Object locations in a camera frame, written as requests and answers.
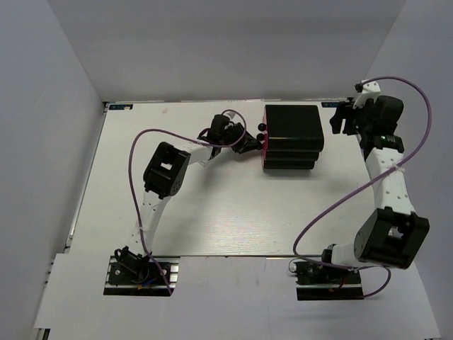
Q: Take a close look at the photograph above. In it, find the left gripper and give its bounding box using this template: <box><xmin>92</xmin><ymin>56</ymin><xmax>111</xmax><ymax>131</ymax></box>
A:
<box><xmin>220</xmin><ymin>122</ymin><xmax>261</xmax><ymax>154</ymax></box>

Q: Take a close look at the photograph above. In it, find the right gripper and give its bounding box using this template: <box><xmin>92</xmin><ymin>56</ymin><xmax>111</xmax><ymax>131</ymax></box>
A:
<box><xmin>328</xmin><ymin>97</ymin><xmax>376</xmax><ymax>135</ymax></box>

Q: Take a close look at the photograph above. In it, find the black drawer organizer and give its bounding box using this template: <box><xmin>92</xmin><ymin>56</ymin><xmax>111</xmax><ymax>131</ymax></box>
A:
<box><xmin>264</xmin><ymin>104</ymin><xmax>324</xmax><ymax>170</ymax></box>

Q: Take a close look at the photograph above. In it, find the white labelled card box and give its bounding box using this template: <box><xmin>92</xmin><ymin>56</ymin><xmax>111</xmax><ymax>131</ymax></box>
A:
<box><xmin>198</xmin><ymin>156</ymin><xmax>213</xmax><ymax>167</ymax></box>

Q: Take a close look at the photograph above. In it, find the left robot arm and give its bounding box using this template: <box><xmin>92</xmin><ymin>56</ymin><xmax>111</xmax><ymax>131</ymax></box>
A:
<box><xmin>125</xmin><ymin>109</ymin><xmax>263</xmax><ymax>258</ymax></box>

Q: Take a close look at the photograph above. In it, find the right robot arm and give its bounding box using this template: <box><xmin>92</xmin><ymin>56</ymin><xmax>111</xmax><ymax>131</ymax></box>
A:
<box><xmin>319</xmin><ymin>96</ymin><xmax>430</xmax><ymax>283</ymax></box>

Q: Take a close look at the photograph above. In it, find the blue label right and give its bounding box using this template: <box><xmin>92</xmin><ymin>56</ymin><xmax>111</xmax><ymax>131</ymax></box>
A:
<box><xmin>321</xmin><ymin>101</ymin><xmax>338</xmax><ymax>108</ymax></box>

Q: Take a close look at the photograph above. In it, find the blue label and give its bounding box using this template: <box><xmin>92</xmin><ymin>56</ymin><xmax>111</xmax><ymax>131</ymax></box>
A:
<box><xmin>321</xmin><ymin>101</ymin><xmax>338</xmax><ymax>108</ymax></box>
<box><xmin>108</xmin><ymin>104</ymin><xmax>134</xmax><ymax>111</ymax></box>

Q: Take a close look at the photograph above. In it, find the blue label left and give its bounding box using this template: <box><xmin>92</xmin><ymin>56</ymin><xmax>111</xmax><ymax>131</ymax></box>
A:
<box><xmin>108</xmin><ymin>104</ymin><xmax>134</xmax><ymax>111</ymax></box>

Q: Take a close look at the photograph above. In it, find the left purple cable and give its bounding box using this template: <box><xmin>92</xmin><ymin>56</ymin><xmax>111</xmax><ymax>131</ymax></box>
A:
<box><xmin>128</xmin><ymin>108</ymin><xmax>247</xmax><ymax>295</ymax></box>

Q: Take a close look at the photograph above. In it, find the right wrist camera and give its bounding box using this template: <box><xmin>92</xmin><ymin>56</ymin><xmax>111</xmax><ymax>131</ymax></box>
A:
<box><xmin>353</xmin><ymin>81</ymin><xmax>381</xmax><ymax>109</ymax></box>

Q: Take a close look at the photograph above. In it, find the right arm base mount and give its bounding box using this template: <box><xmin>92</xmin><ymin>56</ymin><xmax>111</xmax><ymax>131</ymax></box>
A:
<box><xmin>288</xmin><ymin>259</ymin><xmax>364</xmax><ymax>301</ymax></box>

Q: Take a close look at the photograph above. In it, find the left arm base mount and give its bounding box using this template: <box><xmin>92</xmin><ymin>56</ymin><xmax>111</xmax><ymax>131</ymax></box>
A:
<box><xmin>103</xmin><ymin>248</ymin><xmax>180</xmax><ymax>298</ymax></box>

